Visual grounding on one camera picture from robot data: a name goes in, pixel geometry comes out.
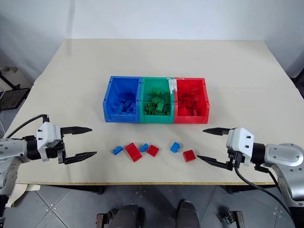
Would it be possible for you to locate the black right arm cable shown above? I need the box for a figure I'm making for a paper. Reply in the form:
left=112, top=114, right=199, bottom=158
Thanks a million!
left=233, top=163, right=304, bottom=216

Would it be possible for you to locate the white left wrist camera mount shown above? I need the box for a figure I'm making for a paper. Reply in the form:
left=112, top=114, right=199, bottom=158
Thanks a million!
left=36, top=122, right=63, bottom=162

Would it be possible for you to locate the large red toy brick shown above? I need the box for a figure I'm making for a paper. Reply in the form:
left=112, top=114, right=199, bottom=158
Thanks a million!
left=124, top=142, right=143, bottom=163

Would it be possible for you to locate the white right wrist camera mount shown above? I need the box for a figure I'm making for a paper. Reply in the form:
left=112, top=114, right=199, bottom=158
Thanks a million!
left=225, top=127, right=255, bottom=167

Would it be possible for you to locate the white torn tape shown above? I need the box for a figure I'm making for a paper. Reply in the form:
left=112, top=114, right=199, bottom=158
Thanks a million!
left=165, top=76, right=185, bottom=92

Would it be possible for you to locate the dark brown metal bracket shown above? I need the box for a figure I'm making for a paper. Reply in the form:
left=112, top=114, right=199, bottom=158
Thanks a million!
left=222, top=209, right=246, bottom=228
left=95, top=209, right=114, bottom=228

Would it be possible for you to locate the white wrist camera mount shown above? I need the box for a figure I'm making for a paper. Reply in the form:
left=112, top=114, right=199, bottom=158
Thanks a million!
left=225, top=127, right=255, bottom=167
left=36, top=122, right=63, bottom=162

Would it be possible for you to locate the dark rounded shape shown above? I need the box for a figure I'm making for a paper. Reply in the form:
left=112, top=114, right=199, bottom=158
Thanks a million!
left=176, top=199, right=200, bottom=228
left=110, top=204, right=146, bottom=228

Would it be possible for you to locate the black table frame bar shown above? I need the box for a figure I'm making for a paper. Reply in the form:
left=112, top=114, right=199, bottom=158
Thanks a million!
left=225, top=184, right=280, bottom=194

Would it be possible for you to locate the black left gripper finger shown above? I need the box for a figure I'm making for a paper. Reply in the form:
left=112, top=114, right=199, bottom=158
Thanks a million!
left=64, top=151, right=98, bottom=165
left=60, top=126, right=93, bottom=138

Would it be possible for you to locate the beige hanging cloth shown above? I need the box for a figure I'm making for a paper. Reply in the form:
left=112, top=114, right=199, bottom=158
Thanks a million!
left=6, top=182, right=41, bottom=208

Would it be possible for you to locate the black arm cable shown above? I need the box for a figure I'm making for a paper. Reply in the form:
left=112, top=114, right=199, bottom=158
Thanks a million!
left=233, top=163, right=304, bottom=216
left=4, top=114, right=50, bottom=141

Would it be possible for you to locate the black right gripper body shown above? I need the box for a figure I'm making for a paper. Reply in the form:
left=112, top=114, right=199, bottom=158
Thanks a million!
left=226, top=148, right=246, bottom=171

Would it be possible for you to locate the green plastic bin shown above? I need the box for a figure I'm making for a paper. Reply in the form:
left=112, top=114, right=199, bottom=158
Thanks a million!
left=139, top=76, right=177, bottom=124

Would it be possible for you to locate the black stand pole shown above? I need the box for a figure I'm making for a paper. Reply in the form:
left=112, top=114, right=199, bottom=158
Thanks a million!
left=0, top=70, right=21, bottom=91

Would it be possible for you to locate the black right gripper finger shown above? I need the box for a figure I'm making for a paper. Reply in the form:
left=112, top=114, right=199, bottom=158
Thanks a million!
left=196, top=155, right=229, bottom=170
left=202, top=127, right=233, bottom=137

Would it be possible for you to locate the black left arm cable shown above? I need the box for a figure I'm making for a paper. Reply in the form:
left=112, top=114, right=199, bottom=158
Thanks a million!
left=4, top=114, right=50, bottom=141

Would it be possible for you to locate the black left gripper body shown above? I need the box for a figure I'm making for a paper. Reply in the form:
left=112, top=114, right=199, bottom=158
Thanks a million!
left=45, top=132, right=67, bottom=165

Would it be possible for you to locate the black mesh stand plate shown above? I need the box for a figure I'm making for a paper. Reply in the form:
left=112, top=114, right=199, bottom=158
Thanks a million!
left=0, top=87, right=30, bottom=111

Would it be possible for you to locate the dark background object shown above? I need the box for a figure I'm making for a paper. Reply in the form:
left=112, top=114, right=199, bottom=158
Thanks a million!
left=291, top=39, right=304, bottom=102

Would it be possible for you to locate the square red toy brick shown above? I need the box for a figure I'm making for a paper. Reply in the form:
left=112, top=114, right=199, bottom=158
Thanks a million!
left=182, top=149, right=197, bottom=163
left=146, top=144, right=161, bottom=158

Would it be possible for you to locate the red plastic bin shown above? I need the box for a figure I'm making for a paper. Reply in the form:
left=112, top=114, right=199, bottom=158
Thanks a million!
left=173, top=77, right=211, bottom=124

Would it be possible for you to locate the blue plastic bin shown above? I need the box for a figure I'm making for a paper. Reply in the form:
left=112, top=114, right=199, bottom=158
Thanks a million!
left=102, top=76, right=143, bottom=124

